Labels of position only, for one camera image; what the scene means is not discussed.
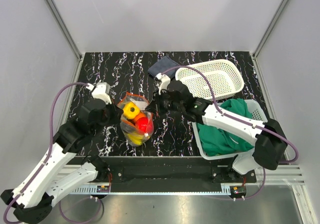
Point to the white basket with clothes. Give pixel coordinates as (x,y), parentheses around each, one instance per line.
(257,114)

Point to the white perforated basket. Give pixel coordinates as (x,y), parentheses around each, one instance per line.
(222,76)

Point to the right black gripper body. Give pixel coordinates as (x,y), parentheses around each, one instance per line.
(166,101)

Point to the clear zip top bag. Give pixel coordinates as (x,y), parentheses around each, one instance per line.
(141,103)

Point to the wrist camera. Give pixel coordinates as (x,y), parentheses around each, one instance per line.
(100,91)
(162,81)

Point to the fake orange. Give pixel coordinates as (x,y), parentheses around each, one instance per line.
(139,116)

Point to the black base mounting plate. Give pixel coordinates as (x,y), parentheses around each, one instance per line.
(171,175)

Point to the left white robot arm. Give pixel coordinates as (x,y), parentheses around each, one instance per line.
(35,197)

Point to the green cloth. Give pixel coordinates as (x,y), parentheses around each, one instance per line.
(216,141)

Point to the dark fake avocado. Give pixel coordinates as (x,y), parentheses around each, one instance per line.
(127,127)

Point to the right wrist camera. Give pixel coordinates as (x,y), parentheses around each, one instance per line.
(162,81)

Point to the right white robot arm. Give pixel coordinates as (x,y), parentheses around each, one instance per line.
(267,138)

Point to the yellow fake bell pepper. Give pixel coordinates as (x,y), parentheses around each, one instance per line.
(130,110)

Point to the dark blue folded cloth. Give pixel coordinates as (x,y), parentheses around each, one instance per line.
(162,65)

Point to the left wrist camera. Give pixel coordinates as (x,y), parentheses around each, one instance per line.
(100,91)

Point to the red fake apple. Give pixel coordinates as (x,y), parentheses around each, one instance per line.
(145,125)

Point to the yellow fake bananas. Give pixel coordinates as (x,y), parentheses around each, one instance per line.
(135,139)

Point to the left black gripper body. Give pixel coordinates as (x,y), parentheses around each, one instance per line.
(111,116)

